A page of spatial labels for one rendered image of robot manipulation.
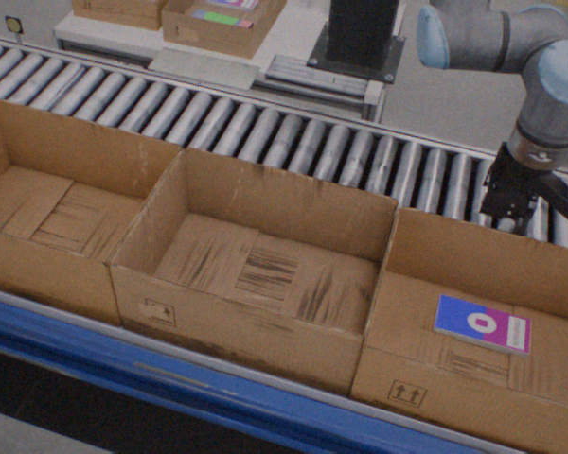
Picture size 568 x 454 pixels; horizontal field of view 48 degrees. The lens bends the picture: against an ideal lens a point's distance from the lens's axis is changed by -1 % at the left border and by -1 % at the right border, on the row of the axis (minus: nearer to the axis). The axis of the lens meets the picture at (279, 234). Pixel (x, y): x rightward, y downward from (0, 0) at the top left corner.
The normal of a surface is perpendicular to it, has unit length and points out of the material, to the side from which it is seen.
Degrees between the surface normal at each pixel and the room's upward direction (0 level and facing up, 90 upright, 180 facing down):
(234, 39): 91
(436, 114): 0
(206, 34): 91
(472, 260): 89
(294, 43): 0
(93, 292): 90
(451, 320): 0
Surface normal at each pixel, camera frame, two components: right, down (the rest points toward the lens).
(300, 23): 0.06, -0.67
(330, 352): -0.28, 0.70
